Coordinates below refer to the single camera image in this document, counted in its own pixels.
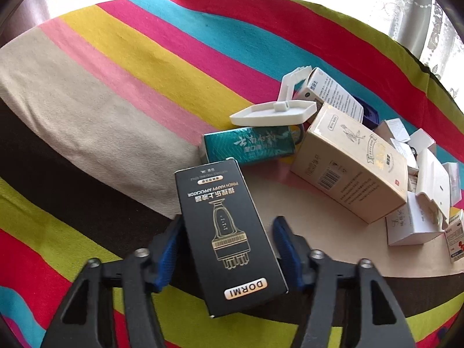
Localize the teal patterned box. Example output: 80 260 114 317
201 126 301 165

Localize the tall white box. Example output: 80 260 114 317
443 161 463 204

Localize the blue plastic object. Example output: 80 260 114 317
353 96 380 128

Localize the white box with calligraphy print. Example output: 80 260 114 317
386 192 447 247

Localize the black box with gold print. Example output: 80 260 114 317
174 157 290 319

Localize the striped blanket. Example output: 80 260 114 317
0 0 464 348

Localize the white flat box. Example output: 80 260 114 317
416 148 451 219

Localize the white medicine box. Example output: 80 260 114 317
300 67 364 123

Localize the large beige box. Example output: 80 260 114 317
289 102 408 224

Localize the white lace curtain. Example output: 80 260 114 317
380 0 464 93

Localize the white plastic bracket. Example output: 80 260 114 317
277 64 314 103

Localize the small box with orange print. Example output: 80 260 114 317
444 209 464 264

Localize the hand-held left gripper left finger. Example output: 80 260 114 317
40 215 186 348

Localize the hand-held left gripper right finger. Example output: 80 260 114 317
273 217 417 348

